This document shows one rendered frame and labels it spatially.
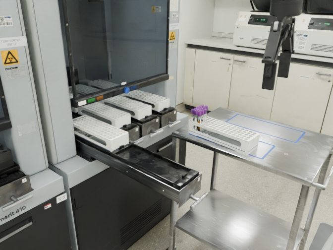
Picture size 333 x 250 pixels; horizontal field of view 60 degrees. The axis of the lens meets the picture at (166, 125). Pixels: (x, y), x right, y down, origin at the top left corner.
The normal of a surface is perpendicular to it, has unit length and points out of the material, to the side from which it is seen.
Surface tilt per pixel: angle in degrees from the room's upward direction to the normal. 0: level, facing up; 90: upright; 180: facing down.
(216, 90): 90
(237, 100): 90
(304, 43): 90
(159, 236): 0
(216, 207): 0
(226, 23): 90
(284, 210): 0
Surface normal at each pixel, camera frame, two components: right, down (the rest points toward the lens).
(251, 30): -0.66, 0.29
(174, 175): 0.02, -0.91
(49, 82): 0.78, 0.27
